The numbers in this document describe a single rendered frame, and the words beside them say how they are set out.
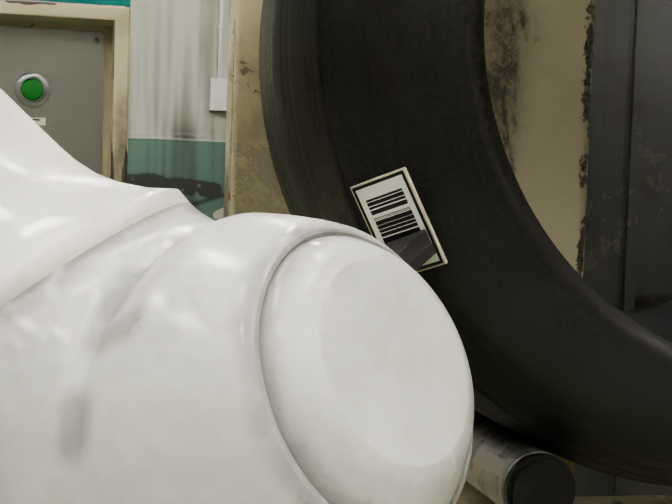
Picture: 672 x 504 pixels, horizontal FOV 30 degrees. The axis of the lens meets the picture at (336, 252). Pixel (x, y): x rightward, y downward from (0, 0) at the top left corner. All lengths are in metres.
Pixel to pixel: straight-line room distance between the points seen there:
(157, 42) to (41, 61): 8.61
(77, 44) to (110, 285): 1.16
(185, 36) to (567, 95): 8.97
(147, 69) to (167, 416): 9.76
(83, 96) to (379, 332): 1.18
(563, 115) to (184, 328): 0.90
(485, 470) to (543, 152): 0.42
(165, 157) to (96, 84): 8.48
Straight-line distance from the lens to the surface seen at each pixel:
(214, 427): 0.27
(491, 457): 0.80
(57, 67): 1.45
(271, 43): 0.86
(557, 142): 1.16
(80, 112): 1.45
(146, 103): 10.01
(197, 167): 9.95
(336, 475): 0.27
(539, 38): 1.16
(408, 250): 0.69
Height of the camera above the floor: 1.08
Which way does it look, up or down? 3 degrees down
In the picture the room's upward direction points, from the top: 2 degrees clockwise
